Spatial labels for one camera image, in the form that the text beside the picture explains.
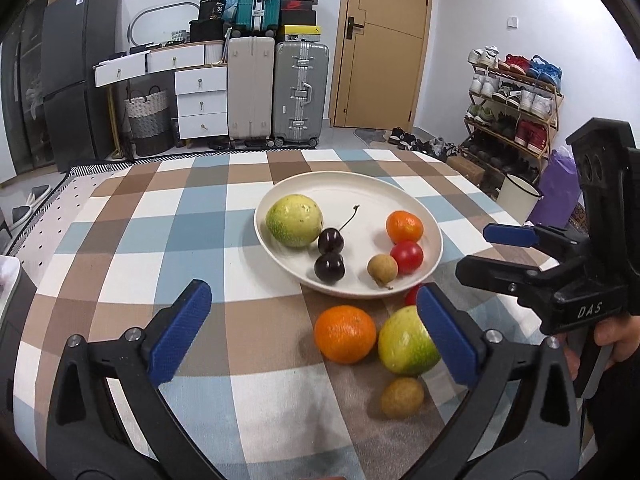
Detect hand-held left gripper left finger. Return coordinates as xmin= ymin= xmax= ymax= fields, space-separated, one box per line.
xmin=46 ymin=279 xmax=221 ymax=480

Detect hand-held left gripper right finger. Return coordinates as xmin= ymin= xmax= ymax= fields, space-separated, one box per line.
xmin=415 ymin=282 xmax=596 ymax=480

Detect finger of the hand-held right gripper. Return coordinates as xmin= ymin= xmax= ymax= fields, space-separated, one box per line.
xmin=482 ymin=223 xmax=593 ymax=261
xmin=455 ymin=255 xmax=566 ymax=311

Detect brown kiwi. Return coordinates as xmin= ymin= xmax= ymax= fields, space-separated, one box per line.
xmin=380 ymin=377 xmax=425 ymax=420

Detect brown longan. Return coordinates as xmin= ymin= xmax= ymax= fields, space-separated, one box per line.
xmin=367 ymin=254 xmax=399 ymax=291

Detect small orange mandarin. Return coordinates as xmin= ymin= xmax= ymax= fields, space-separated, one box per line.
xmin=385 ymin=210 xmax=425 ymax=244

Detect large orange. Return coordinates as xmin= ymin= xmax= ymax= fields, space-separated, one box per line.
xmin=314 ymin=305 xmax=377 ymax=365

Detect dark stemless cherry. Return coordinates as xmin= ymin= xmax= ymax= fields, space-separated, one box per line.
xmin=313 ymin=252 xmax=346 ymax=284

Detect dark cherry with stem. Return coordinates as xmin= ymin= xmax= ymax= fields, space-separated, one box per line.
xmin=317 ymin=204 xmax=361 ymax=256

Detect yellow spotted passion fruit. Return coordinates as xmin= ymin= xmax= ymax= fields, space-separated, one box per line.
xmin=265 ymin=194 xmax=324 ymax=248

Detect cream round plate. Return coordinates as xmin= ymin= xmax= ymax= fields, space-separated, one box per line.
xmin=253 ymin=171 xmax=444 ymax=300

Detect person's right forearm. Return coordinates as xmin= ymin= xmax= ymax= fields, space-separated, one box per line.
xmin=585 ymin=355 xmax=640 ymax=480

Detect person's right hand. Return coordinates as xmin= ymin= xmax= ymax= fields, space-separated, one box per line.
xmin=562 ymin=315 xmax=640 ymax=379

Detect white enamel bucket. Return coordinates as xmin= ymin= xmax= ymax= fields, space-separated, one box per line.
xmin=497 ymin=172 xmax=543 ymax=226

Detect purple bag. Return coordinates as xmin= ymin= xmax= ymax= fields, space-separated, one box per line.
xmin=527 ymin=147 xmax=583 ymax=231

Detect brown cardboard box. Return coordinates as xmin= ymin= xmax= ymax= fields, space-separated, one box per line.
xmin=446 ymin=156 xmax=486 ymax=186

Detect wooden shoe rack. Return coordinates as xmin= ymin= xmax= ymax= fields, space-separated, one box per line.
xmin=460 ymin=47 xmax=563 ymax=191

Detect row of loose shoes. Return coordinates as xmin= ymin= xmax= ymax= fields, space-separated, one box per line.
xmin=389 ymin=127 xmax=457 ymax=160

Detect shelved assorted shoes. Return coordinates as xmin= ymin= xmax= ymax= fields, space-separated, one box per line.
xmin=465 ymin=46 xmax=562 ymax=183

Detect grey door mat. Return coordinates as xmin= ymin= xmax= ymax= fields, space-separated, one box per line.
xmin=355 ymin=127 xmax=396 ymax=145

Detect black striped white rug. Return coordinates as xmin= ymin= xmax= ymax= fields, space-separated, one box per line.
xmin=0 ymin=165 xmax=126 ymax=261

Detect woven laundry basket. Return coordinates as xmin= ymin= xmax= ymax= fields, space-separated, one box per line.
xmin=124 ymin=87 xmax=173 ymax=157

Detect wooden door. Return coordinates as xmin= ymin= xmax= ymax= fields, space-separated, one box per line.
xmin=332 ymin=0 xmax=433 ymax=129

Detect white drawer desk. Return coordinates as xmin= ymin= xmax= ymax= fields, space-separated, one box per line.
xmin=93 ymin=42 xmax=230 ymax=148

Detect silver suitcase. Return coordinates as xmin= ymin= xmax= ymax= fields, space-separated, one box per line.
xmin=272 ymin=40 xmax=330 ymax=148

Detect beige suitcase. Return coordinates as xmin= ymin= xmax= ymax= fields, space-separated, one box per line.
xmin=227 ymin=36 xmax=276 ymax=142

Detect dark glass-door cabinet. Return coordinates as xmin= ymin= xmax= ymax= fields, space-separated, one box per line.
xmin=0 ymin=0 xmax=51 ymax=176

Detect yellow and black box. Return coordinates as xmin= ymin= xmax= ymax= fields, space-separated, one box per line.
xmin=278 ymin=25 xmax=321 ymax=42

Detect dark grey refrigerator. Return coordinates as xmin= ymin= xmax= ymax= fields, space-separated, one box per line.
xmin=41 ymin=0 xmax=121 ymax=161

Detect black storage box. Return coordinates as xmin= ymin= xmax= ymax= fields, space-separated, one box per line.
xmin=189 ymin=19 xmax=232 ymax=43

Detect curved metal frame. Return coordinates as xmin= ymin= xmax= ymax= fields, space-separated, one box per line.
xmin=129 ymin=2 xmax=201 ymax=46

